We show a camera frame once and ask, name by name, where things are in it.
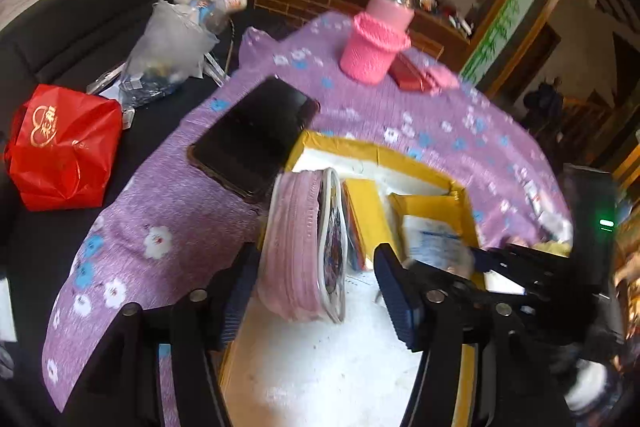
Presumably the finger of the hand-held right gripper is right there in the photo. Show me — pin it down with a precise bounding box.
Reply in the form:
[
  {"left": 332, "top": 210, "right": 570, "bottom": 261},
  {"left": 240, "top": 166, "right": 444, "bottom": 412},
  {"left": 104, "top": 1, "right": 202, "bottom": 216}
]
[{"left": 470, "top": 244, "right": 573, "bottom": 295}]

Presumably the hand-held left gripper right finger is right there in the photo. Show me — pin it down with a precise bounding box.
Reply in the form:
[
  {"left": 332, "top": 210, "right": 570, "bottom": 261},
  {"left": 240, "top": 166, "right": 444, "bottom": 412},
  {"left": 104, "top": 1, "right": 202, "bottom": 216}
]
[{"left": 372, "top": 243, "right": 571, "bottom": 427}]

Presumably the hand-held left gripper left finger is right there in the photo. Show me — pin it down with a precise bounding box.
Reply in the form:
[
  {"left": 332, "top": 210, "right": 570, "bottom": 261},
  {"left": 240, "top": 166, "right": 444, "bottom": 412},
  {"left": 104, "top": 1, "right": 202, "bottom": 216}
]
[{"left": 65, "top": 243, "right": 262, "bottom": 427}]

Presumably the white blue-print packet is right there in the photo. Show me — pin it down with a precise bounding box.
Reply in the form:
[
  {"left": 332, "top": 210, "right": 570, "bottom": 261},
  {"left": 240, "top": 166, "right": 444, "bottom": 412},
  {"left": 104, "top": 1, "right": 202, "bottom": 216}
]
[{"left": 400, "top": 213, "right": 477, "bottom": 282}]

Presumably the pink zip pouch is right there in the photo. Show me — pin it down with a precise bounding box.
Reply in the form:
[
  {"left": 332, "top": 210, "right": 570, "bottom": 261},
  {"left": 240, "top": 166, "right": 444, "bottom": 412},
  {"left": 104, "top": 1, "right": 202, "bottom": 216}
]
[{"left": 256, "top": 167, "right": 349, "bottom": 324}]

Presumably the yellow taped foam box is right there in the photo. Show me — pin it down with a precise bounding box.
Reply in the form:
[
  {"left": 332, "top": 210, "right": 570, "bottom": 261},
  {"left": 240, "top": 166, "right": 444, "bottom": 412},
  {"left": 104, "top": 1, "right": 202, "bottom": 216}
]
[{"left": 217, "top": 129, "right": 488, "bottom": 427}]

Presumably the yellow packet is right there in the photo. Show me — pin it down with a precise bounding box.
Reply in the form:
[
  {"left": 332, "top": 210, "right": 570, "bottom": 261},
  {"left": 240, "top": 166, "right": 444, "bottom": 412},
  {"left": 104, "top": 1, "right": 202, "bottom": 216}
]
[{"left": 342, "top": 178, "right": 396, "bottom": 272}]

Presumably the yellow envelope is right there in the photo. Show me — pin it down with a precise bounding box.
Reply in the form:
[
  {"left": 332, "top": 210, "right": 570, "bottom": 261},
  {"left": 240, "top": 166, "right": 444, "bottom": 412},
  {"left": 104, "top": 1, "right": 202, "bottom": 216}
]
[{"left": 389, "top": 192, "right": 467, "bottom": 230}]

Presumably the purple floral blanket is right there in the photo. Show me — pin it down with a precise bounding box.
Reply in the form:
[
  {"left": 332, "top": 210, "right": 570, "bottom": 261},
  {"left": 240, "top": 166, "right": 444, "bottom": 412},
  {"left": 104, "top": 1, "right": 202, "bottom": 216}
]
[{"left": 42, "top": 9, "right": 576, "bottom": 413}]

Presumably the black phone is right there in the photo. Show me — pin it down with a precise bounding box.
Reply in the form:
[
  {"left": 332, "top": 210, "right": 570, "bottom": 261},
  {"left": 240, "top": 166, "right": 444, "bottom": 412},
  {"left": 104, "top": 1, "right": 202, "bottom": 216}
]
[{"left": 187, "top": 77, "right": 322, "bottom": 205}]

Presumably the pink cloth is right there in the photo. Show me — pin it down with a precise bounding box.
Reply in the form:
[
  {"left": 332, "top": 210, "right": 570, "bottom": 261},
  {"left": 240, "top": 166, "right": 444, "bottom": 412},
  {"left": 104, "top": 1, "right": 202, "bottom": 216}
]
[{"left": 422, "top": 62, "right": 461, "bottom": 94}]

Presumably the red box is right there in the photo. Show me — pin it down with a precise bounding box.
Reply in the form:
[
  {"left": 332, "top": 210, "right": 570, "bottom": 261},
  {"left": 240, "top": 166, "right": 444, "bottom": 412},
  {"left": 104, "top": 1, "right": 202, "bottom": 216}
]
[{"left": 387, "top": 52, "right": 439, "bottom": 96}]

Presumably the red plastic bag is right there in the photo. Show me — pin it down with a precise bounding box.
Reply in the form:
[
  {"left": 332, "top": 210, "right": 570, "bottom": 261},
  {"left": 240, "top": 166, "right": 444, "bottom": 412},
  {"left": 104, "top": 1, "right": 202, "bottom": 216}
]
[{"left": 4, "top": 84, "right": 124, "bottom": 212}]

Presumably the white paper sheet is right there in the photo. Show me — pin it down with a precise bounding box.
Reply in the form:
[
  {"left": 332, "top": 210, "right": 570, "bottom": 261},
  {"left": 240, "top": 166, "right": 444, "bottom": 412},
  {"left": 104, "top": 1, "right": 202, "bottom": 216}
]
[{"left": 0, "top": 279, "right": 19, "bottom": 343}]

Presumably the clear plastic bag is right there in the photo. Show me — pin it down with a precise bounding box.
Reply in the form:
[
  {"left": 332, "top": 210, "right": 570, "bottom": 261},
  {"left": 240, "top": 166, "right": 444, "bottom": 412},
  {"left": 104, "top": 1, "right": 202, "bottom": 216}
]
[{"left": 117, "top": 0, "right": 222, "bottom": 110}]

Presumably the pink knitted-sleeve bottle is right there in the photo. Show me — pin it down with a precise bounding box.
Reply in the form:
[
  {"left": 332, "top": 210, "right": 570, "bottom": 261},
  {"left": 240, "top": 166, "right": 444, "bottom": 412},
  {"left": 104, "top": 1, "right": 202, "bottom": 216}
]
[{"left": 339, "top": 0, "right": 432, "bottom": 86}]

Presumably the bag of plastic bottles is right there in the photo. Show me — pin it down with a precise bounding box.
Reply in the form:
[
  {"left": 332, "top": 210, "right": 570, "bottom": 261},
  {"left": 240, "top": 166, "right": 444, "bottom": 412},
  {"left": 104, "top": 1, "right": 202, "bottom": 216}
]
[{"left": 172, "top": 0, "right": 251, "bottom": 34}]

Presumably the black sofa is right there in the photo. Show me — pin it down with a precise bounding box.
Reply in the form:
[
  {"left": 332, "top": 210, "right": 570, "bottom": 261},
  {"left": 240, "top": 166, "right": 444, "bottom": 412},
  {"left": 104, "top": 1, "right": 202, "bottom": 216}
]
[{"left": 0, "top": 0, "right": 243, "bottom": 408}]

